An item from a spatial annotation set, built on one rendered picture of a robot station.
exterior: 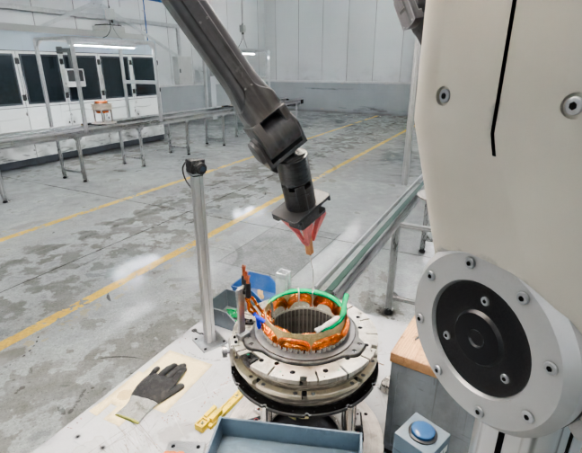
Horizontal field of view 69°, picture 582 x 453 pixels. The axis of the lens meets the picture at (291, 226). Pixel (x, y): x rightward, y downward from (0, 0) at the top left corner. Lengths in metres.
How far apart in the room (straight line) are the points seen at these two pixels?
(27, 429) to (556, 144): 2.52
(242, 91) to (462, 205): 0.41
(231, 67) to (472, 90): 0.43
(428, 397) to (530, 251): 0.72
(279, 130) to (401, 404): 0.67
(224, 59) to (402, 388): 0.76
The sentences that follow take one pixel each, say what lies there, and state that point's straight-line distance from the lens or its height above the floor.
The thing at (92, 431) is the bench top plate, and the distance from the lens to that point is 1.28.
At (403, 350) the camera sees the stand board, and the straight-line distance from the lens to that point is 0.98.
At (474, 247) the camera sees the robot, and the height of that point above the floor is 1.51.
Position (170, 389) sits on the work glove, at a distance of 1.31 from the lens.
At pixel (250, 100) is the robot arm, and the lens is 0.66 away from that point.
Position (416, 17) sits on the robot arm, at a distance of 0.89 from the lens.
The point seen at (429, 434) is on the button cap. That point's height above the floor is 1.04.
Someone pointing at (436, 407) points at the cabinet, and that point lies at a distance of 1.02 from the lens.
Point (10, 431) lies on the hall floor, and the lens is 2.62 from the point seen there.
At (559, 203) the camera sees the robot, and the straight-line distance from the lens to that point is 0.29.
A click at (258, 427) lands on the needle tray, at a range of 0.81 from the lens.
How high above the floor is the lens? 1.64
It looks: 21 degrees down
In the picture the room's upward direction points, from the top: straight up
